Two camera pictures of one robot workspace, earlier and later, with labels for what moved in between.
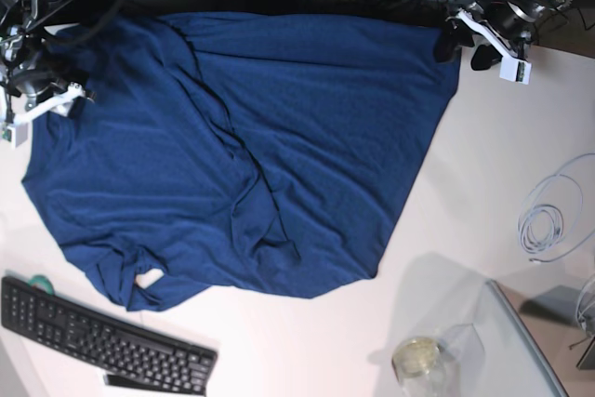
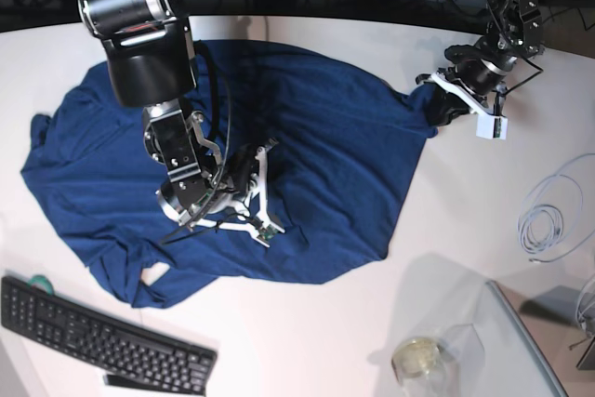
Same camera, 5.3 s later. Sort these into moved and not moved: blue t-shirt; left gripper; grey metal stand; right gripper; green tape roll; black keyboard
Moved: blue t-shirt; right gripper; left gripper
Not moved: green tape roll; grey metal stand; black keyboard
